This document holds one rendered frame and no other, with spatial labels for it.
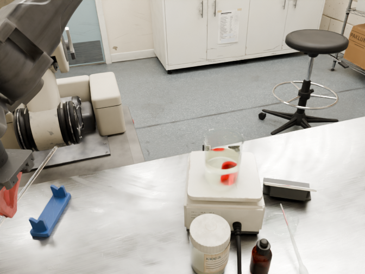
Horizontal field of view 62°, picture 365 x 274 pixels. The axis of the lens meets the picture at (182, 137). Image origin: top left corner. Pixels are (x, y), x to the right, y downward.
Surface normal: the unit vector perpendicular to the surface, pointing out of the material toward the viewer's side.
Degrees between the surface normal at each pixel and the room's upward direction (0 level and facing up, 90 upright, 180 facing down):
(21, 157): 1
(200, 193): 0
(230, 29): 89
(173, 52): 90
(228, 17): 90
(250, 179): 0
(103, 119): 90
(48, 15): 78
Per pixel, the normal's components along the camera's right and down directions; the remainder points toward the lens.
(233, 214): -0.07, 0.57
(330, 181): -0.03, -0.82
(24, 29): 0.79, 0.14
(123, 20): 0.29, 0.54
